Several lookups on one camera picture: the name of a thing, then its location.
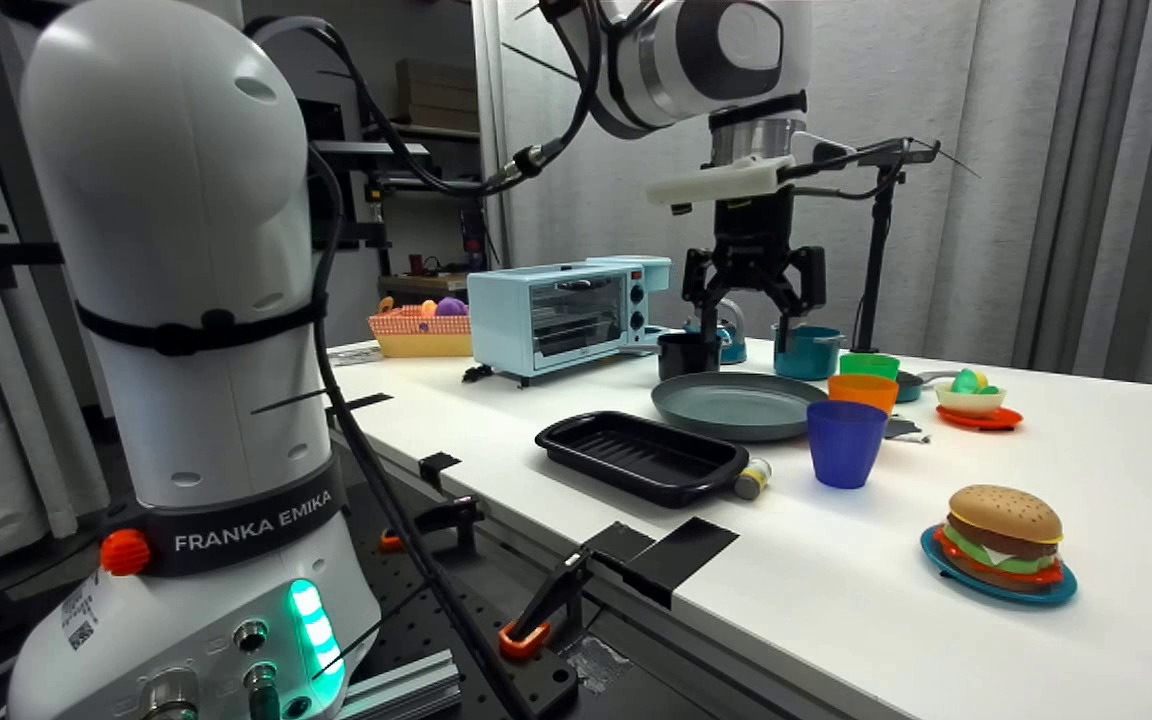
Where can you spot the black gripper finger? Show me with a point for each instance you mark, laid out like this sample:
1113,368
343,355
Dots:
801,284
704,320

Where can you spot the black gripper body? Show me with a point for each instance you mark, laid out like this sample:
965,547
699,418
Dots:
755,241

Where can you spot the orange plastic cup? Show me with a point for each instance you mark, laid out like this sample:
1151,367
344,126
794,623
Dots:
860,394

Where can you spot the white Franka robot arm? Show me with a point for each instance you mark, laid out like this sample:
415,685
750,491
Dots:
179,201

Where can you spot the gray round plate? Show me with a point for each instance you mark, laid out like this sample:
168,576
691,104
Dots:
739,407

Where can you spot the blue plastic cup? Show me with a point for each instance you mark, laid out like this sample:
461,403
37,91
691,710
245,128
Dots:
846,447

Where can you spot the glass pot lid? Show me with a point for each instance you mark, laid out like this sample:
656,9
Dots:
733,345

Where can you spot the black cooking pot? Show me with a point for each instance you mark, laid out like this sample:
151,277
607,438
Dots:
680,355

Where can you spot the teal cooking pot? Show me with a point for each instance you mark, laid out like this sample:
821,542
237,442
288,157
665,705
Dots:
810,356

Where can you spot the light blue toy oven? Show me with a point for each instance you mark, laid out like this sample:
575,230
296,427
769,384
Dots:
561,313

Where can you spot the black rectangular tray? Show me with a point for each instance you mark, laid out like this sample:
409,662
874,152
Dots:
643,458

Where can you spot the small cream toy piece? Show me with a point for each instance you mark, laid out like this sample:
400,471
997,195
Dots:
755,483

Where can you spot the green cream toy food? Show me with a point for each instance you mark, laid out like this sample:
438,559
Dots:
970,390

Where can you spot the small red saucer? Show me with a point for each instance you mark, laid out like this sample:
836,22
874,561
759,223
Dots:
980,421

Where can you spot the purple toy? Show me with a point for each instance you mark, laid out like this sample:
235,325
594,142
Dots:
448,307

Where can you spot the pink yellow basket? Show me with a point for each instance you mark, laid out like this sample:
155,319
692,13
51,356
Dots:
417,334

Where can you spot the gray curtain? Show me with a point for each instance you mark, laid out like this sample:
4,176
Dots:
1070,160

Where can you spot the toy hamburger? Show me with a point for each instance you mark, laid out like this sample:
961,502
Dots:
1001,524

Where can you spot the black orange-tipped clamp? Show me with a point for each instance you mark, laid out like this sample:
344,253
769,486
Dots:
543,623
448,516

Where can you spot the small teal saucer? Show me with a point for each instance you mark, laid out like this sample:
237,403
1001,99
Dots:
1001,592

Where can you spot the black perforated base board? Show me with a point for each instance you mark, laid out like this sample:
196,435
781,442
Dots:
601,694

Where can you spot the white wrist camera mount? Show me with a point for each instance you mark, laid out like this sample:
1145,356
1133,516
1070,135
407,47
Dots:
720,185

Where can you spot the black camera stand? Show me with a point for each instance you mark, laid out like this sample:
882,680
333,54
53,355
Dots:
882,241

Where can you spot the black flat bracket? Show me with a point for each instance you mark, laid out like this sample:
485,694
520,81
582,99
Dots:
662,554

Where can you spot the aluminum profile rail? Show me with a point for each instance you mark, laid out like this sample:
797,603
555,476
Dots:
400,685

